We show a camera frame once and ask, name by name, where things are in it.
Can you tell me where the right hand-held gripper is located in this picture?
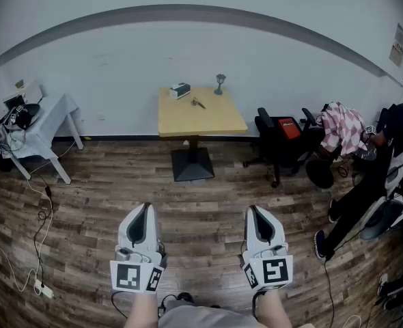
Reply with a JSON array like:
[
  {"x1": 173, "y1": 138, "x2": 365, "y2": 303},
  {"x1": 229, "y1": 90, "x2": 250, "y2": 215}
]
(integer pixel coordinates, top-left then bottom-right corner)
[{"x1": 240, "y1": 205, "x2": 294, "y2": 292}]

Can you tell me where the black floor cable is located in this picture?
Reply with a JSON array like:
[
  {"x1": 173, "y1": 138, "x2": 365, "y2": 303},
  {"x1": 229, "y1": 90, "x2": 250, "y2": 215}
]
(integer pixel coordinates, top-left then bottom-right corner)
[{"x1": 33, "y1": 174, "x2": 54, "y2": 286}]

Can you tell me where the green white tissue box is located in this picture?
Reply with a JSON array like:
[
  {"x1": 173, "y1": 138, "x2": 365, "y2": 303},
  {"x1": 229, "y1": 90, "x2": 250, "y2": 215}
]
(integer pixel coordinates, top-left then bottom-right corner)
[{"x1": 169, "y1": 82, "x2": 192, "y2": 101}]

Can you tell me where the wall poster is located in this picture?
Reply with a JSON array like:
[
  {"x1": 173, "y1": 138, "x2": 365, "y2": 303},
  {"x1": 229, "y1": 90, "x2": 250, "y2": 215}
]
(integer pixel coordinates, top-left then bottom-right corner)
[{"x1": 388, "y1": 23, "x2": 403, "y2": 69}]

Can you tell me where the dark teal lantern ornament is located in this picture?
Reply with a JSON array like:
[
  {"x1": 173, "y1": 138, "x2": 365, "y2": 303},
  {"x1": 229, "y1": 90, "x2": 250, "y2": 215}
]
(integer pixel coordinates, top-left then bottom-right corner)
[{"x1": 213, "y1": 73, "x2": 227, "y2": 96}]

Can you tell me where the black office chair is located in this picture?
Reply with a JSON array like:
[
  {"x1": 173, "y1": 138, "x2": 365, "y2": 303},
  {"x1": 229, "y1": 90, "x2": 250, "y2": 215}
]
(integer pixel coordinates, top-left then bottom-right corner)
[{"x1": 242, "y1": 107, "x2": 336, "y2": 189}]

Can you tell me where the white side table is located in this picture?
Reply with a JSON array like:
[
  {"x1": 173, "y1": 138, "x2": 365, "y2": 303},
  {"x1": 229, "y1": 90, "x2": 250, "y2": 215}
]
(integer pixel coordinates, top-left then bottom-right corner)
[{"x1": 0, "y1": 92, "x2": 85, "y2": 185}]

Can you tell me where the red black box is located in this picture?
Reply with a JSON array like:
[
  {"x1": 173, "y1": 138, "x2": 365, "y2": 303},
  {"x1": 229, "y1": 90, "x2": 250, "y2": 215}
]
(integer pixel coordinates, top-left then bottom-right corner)
[{"x1": 277, "y1": 117, "x2": 303, "y2": 140}]

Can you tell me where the person's right forearm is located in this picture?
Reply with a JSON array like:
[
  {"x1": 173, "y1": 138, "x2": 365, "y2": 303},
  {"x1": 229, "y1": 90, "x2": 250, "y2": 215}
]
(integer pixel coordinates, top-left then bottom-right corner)
[{"x1": 255, "y1": 288, "x2": 292, "y2": 328}]

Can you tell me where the white power strip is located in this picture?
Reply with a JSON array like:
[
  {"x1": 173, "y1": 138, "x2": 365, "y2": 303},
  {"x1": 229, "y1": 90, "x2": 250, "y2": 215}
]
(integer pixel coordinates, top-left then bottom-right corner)
[{"x1": 33, "y1": 278, "x2": 55, "y2": 299}]

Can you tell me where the yellow wooden pedestal table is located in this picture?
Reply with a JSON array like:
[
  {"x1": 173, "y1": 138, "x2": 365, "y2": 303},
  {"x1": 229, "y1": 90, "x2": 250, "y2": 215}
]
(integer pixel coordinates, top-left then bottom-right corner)
[{"x1": 157, "y1": 86, "x2": 249, "y2": 183}]

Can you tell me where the pink checkered cloth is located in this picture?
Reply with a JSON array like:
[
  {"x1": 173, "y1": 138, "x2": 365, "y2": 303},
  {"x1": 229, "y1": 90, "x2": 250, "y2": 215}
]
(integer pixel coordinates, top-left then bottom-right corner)
[{"x1": 315, "y1": 101, "x2": 370, "y2": 156}]

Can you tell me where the person's left forearm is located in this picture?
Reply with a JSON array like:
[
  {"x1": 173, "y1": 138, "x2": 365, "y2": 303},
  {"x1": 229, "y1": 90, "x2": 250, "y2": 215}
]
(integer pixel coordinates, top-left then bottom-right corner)
[{"x1": 123, "y1": 291, "x2": 158, "y2": 328}]

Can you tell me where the person's beige shirt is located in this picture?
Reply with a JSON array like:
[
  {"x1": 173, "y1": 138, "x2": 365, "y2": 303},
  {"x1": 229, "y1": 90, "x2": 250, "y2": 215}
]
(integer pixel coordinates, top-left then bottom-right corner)
[{"x1": 158, "y1": 305, "x2": 268, "y2": 328}]

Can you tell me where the black headset device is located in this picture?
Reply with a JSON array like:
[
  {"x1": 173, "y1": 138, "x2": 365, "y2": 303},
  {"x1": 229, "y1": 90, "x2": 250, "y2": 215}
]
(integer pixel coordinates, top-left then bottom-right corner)
[{"x1": 4, "y1": 102, "x2": 42, "y2": 131}]

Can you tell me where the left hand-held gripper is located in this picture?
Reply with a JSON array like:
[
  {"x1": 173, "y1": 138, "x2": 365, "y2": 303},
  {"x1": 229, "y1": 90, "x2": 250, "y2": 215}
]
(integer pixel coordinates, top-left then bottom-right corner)
[{"x1": 109, "y1": 202, "x2": 169, "y2": 297}]

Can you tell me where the white box appliance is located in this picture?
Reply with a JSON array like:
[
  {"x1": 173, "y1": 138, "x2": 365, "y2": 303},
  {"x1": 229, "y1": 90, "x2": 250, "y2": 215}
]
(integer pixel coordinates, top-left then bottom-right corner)
[{"x1": 2, "y1": 79, "x2": 44, "y2": 111}]

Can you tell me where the white floor cable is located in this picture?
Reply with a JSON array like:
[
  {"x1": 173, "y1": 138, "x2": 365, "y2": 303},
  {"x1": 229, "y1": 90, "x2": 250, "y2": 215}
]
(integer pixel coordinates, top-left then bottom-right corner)
[{"x1": 0, "y1": 247, "x2": 39, "y2": 294}]

